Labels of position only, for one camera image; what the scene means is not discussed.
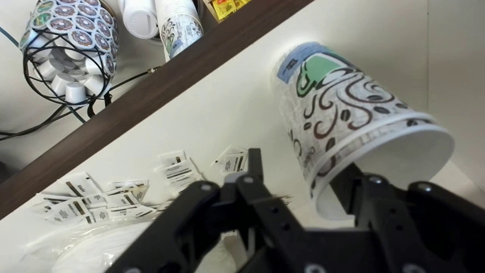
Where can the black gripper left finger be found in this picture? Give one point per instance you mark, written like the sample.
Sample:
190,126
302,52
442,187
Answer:
202,228

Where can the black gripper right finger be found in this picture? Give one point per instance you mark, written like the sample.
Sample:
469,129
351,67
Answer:
419,228

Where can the printed paper coffee cup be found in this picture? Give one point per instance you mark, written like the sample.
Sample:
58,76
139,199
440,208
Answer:
343,96

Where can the white interior open cupboard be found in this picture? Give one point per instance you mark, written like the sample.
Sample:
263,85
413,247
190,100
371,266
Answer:
228,106

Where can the stack of printed paper cups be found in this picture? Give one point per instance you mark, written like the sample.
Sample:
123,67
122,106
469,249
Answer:
180,24

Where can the plastic-wrapped stack of plates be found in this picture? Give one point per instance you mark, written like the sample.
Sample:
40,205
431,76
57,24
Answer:
92,202

